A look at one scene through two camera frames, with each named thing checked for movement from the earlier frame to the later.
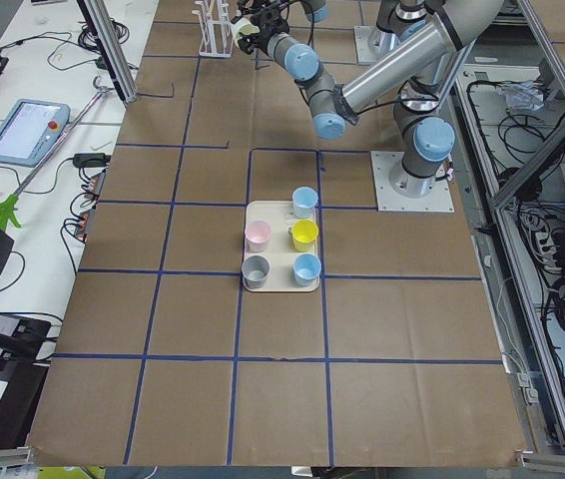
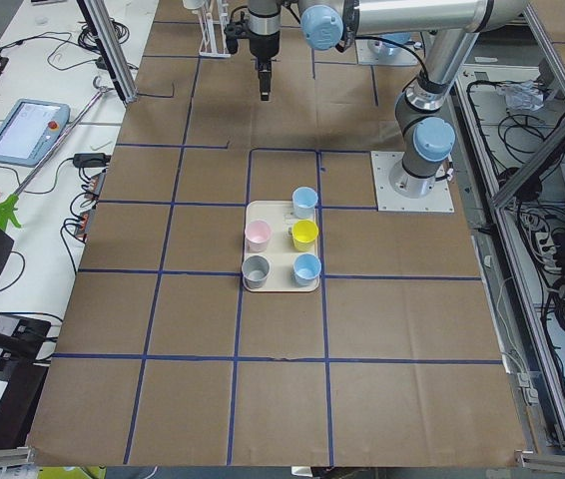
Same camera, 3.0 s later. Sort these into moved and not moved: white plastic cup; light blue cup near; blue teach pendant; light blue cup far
Moved: white plastic cup
Not moved: blue teach pendant; light blue cup near; light blue cup far
